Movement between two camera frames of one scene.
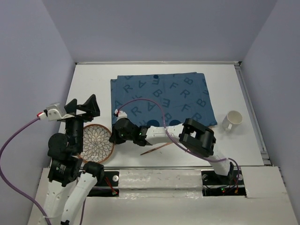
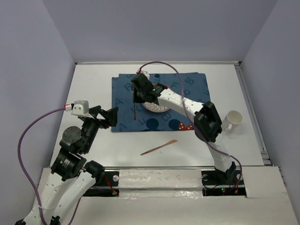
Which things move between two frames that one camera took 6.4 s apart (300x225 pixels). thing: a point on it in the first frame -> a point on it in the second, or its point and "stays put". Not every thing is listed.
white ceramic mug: [232, 117] stays put
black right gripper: [114, 136] -> [137, 99]
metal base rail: [169, 182] stays put
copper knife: [156, 148] stays put
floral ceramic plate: [96, 145] -> [152, 107]
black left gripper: [91, 105] -> [111, 115]
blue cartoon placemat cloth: [163, 99] stays put
